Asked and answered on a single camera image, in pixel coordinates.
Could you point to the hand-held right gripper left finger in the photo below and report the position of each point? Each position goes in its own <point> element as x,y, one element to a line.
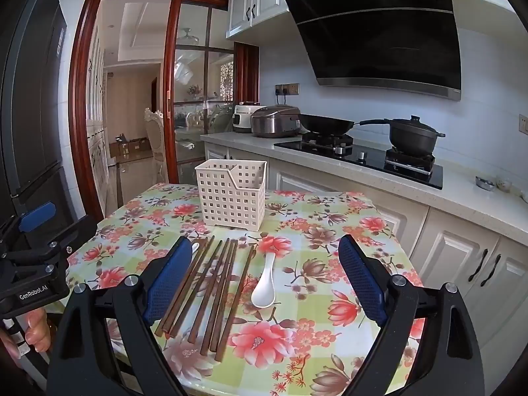
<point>167,284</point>

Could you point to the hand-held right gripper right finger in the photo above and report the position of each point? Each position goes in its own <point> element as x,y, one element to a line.
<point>363,284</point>

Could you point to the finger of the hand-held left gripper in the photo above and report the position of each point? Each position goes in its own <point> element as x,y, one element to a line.
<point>78,235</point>
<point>37,216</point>

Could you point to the set of wooden chopsticks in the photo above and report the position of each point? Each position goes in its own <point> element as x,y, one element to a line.
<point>220,297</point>

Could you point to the white ceramic spoon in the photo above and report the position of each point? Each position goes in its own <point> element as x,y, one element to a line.
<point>195,248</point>
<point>263,293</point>

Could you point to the white perforated plastic utensil basket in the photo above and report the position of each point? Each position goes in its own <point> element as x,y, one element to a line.
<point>231,204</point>

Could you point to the person's left hand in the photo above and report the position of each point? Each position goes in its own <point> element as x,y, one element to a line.
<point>37,332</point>

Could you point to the floral tablecloth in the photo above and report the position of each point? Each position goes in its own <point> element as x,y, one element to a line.
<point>288,338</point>

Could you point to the white base cabinets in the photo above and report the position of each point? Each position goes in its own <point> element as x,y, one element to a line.
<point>453,247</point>

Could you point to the cardboard boxes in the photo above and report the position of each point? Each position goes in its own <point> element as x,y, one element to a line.
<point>132,146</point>

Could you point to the black refrigerator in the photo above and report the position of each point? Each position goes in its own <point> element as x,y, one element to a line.
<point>37,111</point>

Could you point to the black glass gas stove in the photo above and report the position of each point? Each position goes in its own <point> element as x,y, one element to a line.
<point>371,163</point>

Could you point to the white ornate chair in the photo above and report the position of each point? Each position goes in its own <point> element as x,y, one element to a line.
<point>156,136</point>

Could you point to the black lidded pot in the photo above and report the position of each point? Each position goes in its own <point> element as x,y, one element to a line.
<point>412,138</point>

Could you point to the small metal bowl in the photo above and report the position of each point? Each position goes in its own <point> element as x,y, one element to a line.
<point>484,183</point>

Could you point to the black wok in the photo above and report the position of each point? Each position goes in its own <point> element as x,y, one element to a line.
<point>326,123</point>

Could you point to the speckled white countertop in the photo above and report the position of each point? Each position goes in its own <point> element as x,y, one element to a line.
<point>247,140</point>

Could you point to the small glass bowl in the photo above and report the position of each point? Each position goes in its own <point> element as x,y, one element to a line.
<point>504,184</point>

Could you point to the white pressure cooker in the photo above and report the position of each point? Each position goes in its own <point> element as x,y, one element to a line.
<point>241,120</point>

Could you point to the grey rice cooker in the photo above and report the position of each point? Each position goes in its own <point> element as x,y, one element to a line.
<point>274,123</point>

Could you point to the glass sliding door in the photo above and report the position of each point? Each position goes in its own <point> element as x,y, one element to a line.
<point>189,70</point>

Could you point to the ceiling lamp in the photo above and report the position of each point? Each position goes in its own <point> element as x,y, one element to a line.
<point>189,38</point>

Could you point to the black range hood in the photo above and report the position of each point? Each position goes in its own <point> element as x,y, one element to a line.
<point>371,41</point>

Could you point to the red wooden door frame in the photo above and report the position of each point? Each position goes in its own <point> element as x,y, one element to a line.
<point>80,90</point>

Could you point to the gold wall socket panel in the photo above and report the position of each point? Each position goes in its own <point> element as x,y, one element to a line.
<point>288,89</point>

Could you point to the white wall cabinets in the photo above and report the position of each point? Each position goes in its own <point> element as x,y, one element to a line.
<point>255,0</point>

